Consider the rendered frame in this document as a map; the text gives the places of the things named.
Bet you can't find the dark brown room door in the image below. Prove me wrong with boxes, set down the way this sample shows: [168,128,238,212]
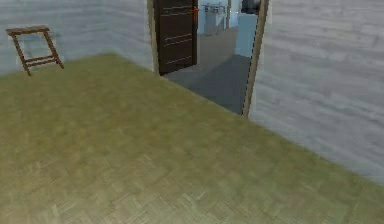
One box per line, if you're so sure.
[153,0,200,76]

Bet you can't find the pale grey cabinet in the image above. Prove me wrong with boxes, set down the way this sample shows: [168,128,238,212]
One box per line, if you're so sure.
[202,2,228,36]

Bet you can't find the brown wooden folding table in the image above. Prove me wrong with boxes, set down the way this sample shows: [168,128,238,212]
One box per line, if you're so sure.
[5,25,65,77]

